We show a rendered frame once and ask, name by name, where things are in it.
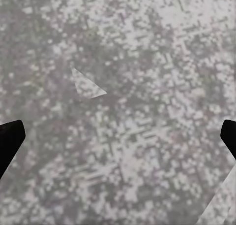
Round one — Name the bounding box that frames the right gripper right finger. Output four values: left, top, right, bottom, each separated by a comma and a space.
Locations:
220, 120, 236, 159

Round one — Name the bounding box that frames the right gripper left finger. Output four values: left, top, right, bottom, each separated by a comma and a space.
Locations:
0, 120, 26, 179

